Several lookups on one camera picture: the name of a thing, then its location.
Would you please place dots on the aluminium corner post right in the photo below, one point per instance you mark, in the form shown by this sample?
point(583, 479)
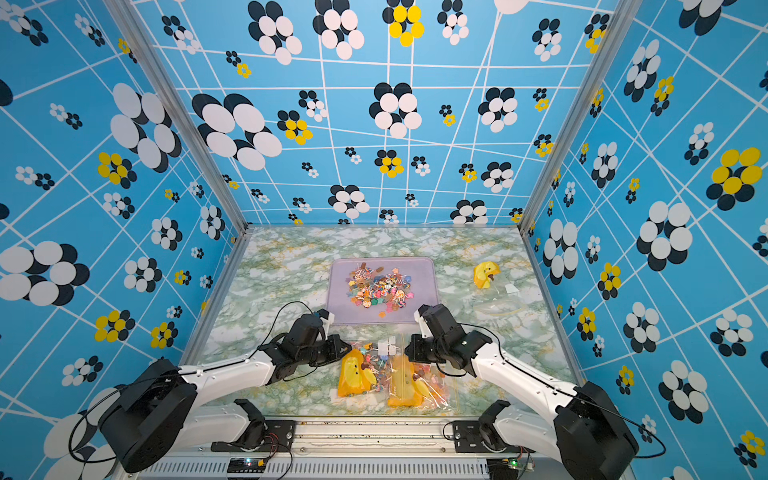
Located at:
point(619, 25)

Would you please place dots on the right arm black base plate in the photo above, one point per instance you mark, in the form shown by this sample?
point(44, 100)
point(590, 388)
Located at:
point(470, 436)

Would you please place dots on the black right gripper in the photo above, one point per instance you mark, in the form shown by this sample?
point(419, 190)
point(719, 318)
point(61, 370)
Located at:
point(416, 353)

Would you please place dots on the left green circuit board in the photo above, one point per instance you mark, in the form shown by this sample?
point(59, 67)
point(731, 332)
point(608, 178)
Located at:
point(242, 466)

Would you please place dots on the aluminium corner post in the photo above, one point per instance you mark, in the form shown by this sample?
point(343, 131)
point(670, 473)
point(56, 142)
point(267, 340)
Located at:
point(128, 22)
point(619, 25)

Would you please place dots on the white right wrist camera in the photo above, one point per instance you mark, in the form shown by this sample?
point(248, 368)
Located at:
point(420, 320)

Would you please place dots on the lilac plastic tray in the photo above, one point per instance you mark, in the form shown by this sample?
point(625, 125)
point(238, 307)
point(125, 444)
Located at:
point(423, 282)

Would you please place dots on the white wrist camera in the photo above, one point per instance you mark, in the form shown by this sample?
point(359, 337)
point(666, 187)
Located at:
point(327, 318)
point(420, 320)

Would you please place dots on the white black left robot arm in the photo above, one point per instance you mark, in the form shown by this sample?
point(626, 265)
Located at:
point(169, 407)

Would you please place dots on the green circuit board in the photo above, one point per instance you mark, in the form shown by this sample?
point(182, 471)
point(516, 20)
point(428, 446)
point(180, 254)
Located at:
point(242, 466)
point(505, 469)

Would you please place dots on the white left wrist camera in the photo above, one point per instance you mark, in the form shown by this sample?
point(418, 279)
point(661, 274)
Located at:
point(327, 318)

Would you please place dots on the ziploc bag of candies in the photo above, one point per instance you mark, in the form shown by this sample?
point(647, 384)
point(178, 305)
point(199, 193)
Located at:
point(418, 389)

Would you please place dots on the right green circuit board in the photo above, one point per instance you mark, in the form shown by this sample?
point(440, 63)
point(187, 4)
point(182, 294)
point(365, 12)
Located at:
point(505, 469)

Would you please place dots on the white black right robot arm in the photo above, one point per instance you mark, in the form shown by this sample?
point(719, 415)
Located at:
point(576, 425)

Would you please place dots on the aluminium corner post left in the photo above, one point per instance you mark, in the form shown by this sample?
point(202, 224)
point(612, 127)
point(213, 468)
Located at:
point(128, 22)

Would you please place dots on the ziploc bag with yellow duck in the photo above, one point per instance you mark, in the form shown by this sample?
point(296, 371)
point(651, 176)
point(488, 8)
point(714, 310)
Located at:
point(494, 283)

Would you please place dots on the aluminium front rail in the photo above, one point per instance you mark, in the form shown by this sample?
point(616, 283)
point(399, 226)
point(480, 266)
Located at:
point(354, 448)

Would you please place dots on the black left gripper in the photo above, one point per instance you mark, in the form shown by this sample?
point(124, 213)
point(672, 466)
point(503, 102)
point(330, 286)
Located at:
point(336, 341)

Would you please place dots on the pile of colourful candies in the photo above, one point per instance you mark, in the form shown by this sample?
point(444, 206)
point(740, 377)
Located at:
point(379, 291)

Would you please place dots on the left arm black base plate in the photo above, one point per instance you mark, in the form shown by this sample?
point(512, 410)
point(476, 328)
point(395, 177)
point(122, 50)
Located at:
point(269, 436)

